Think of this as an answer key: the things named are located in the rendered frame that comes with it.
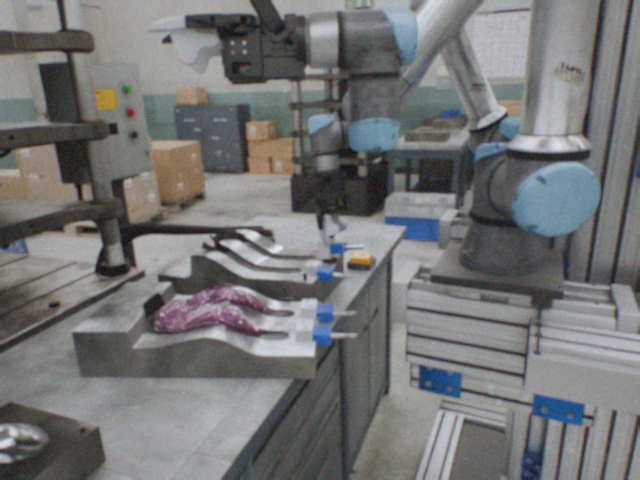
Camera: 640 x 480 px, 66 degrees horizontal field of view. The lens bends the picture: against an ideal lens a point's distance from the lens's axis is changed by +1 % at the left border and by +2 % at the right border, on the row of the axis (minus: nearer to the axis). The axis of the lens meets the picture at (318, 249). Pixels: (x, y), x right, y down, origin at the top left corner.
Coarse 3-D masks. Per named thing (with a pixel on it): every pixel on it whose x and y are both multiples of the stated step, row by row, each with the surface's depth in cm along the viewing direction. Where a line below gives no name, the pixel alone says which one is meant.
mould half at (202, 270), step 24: (264, 240) 156; (192, 264) 138; (216, 264) 135; (240, 264) 138; (264, 264) 142; (288, 264) 141; (336, 264) 143; (192, 288) 141; (264, 288) 132; (288, 288) 129; (312, 288) 127
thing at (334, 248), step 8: (320, 240) 139; (328, 240) 139; (320, 248) 139; (328, 248) 139; (336, 248) 138; (344, 248) 138; (352, 248) 138; (360, 248) 137; (320, 256) 140; (328, 256) 139
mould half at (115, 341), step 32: (128, 288) 121; (160, 288) 121; (96, 320) 105; (128, 320) 104; (256, 320) 112; (288, 320) 114; (96, 352) 102; (128, 352) 101; (160, 352) 101; (192, 352) 100; (224, 352) 100; (256, 352) 100; (288, 352) 100
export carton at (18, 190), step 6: (0, 174) 543; (6, 174) 542; (12, 174) 540; (18, 174) 538; (0, 180) 539; (6, 180) 536; (12, 180) 534; (18, 180) 532; (0, 186) 540; (6, 186) 538; (12, 186) 536; (18, 186) 534; (0, 192) 542; (6, 192) 540; (12, 192) 538; (18, 192) 536
